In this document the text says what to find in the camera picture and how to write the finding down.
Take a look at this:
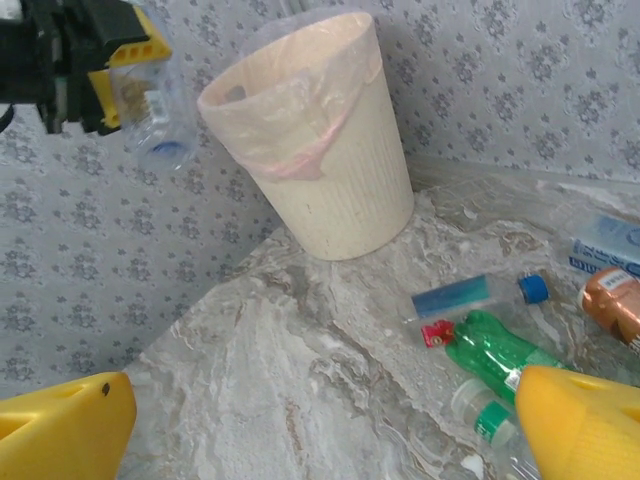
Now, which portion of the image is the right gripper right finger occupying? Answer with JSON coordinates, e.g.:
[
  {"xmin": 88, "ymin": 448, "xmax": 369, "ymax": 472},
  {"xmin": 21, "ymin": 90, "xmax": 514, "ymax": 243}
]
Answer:
[{"xmin": 514, "ymin": 364, "xmax": 640, "ymax": 480}]

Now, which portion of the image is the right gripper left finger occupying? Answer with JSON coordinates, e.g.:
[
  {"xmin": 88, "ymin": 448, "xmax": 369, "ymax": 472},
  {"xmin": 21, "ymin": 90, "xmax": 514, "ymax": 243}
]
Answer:
[{"xmin": 0, "ymin": 371, "xmax": 137, "ymax": 480}]

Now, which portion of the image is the clear bottle beige label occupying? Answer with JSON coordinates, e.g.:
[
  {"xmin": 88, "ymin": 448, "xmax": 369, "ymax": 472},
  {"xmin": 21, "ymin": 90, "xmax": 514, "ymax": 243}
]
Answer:
[{"xmin": 107, "ymin": 4, "xmax": 199, "ymax": 174}]

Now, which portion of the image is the clear bottle green label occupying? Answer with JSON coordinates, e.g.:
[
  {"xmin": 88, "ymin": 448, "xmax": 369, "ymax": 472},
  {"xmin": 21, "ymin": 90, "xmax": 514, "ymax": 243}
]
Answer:
[{"xmin": 451, "ymin": 377, "xmax": 544, "ymax": 480}]

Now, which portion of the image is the brown coffee drink bottle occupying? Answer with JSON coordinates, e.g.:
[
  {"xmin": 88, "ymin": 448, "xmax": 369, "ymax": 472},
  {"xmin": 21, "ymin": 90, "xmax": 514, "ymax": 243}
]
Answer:
[{"xmin": 576, "ymin": 266, "xmax": 640, "ymax": 357}]

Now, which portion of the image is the green plastic bottle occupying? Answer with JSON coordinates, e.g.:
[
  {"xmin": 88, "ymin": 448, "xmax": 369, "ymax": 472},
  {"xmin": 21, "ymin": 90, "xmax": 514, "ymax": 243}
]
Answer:
[{"xmin": 443, "ymin": 308, "xmax": 579, "ymax": 407}]

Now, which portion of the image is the small red plastic piece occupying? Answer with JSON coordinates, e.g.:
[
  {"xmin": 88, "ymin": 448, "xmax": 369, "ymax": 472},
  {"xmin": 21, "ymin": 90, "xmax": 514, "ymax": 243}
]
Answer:
[{"xmin": 419, "ymin": 320, "xmax": 456, "ymax": 350}]

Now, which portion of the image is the clear bottle blue label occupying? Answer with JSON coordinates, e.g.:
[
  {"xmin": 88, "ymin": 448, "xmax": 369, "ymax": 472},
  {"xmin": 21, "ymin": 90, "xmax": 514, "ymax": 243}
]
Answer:
[{"xmin": 409, "ymin": 273, "xmax": 551, "ymax": 324}]

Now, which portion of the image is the translucent pink bin liner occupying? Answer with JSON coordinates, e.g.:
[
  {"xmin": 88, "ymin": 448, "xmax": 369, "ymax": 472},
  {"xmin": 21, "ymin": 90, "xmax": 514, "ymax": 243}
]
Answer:
[{"xmin": 197, "ymin": 10, "xmax": 384, "ymax": 184}]

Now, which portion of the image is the beige plastic waste bin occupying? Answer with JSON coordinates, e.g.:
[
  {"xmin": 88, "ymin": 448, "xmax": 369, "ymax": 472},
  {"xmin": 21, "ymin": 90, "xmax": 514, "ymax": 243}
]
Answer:
[{"xmin": 197, "ymin": 12, "xmax": 416, "ymax": 262}]

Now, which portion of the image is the clear soda water bottle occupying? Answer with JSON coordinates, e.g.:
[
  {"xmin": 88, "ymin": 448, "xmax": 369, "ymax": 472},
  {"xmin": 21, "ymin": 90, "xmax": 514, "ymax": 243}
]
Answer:
[{"xmin": 567, "ymin": 213, "xmax": 640, "ymax": 281}]

